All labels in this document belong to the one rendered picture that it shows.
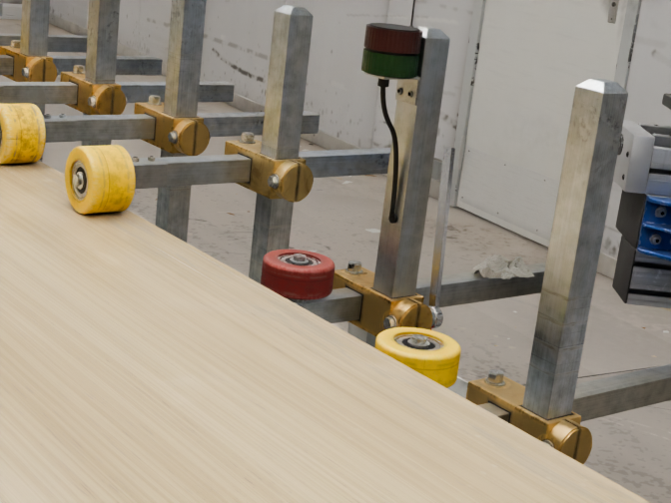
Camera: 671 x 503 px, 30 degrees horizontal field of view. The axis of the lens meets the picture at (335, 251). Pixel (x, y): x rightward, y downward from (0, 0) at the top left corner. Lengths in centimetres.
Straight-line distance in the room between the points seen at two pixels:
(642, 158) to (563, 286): 78
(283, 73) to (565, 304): 52
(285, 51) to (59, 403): 69
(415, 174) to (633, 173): 66
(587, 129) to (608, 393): 33
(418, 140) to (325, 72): 517
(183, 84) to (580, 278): 75
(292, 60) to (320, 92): 501
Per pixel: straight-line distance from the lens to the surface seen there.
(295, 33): 155
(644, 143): 197
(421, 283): 150
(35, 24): 221
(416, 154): 137
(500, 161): 534
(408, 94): 135
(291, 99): 156
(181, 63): 176
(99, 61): 199
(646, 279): 203
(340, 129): 638
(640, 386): 143
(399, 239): 139
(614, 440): 340
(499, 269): 159
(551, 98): 510
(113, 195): 148
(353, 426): 99
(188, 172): 155
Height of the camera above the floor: 130
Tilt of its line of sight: 16 degrees down
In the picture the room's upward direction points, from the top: 7 degrees clockwise
